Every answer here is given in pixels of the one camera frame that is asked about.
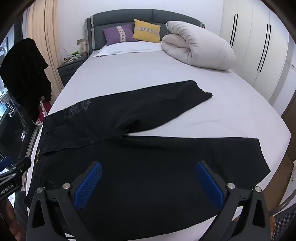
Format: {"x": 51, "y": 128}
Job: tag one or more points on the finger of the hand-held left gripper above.
{"x": 22, "y": 165}

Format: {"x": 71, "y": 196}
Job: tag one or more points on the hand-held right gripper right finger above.
{"x": 208, "y": 183}

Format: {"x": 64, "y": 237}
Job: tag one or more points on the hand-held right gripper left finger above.
{"x": 89, "y": 183}

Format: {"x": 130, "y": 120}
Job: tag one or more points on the black pants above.
{"x": 150, "y": 162}

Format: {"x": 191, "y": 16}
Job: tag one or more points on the red cloth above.
{"x": 44, "y": 111}

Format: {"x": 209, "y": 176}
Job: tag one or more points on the black mesh chair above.
{"x": 285, "y": 222}

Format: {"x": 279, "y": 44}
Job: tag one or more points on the hanging black garment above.
{"x": 23, "y": 74}

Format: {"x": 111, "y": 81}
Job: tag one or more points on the dark grey nightstand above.
{"x": 69, "y": 69}

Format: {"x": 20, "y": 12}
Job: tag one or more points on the bed with white sheet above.
{"x": 138, "y": 69}

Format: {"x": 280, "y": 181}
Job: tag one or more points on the small beige card box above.
{"x": 83, "y": 49}

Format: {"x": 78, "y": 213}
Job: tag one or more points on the beige curtain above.
{"x": 46, "y": 34}

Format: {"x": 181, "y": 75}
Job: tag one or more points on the folded white duvet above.
{"x": 198, "y": 46}

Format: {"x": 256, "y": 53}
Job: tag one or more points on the white pillow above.
{"x": 129, "y": 47}

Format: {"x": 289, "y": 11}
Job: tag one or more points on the white wardrobe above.
{"x": 254, "y": 46}

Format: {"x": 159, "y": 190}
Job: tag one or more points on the purple cushion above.
{"x": 120, "y": 34}

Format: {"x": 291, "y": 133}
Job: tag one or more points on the yellow cushion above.
{"x": 146, "y": 31}

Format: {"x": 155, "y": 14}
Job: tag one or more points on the grey padded headboard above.
{"x": 120, "y": 17}

